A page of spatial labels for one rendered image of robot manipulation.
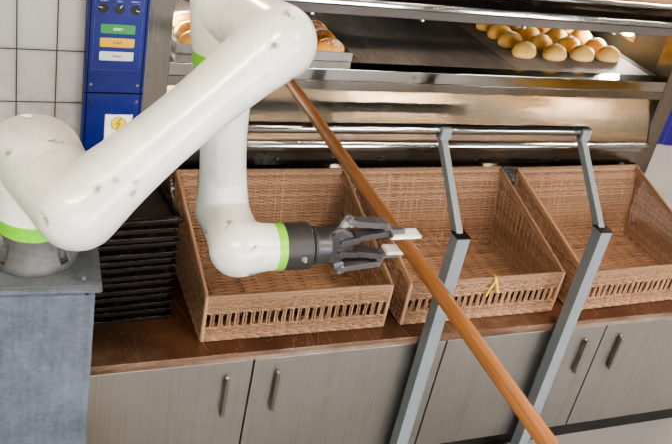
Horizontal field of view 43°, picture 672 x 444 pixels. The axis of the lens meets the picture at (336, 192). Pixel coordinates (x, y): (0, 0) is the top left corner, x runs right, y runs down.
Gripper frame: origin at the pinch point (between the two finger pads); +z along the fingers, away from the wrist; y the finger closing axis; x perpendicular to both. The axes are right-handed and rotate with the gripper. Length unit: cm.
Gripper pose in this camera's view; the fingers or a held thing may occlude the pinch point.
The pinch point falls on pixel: (401, 241)
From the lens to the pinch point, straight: 176.6
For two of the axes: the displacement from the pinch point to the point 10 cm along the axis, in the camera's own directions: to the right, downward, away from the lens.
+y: -1.9, 8.6, 4.7
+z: 9.2, -0.1, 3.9
